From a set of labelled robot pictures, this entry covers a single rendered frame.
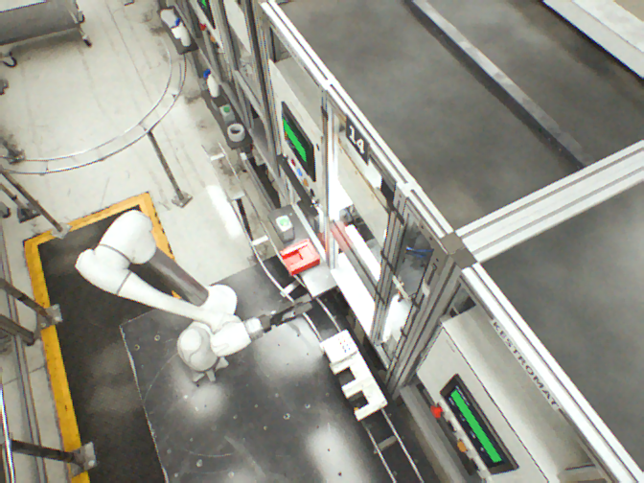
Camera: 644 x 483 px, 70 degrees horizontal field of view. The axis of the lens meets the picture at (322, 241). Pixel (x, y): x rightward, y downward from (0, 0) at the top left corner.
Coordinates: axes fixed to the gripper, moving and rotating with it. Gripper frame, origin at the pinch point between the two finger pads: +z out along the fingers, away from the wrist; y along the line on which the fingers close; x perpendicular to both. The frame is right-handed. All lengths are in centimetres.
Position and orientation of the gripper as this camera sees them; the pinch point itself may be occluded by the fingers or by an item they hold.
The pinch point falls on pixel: (305, 304)
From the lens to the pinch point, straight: 194.5
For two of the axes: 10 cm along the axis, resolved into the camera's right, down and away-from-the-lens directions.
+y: -0.3, -5.0, -8.6
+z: 8.9, -4.1, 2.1
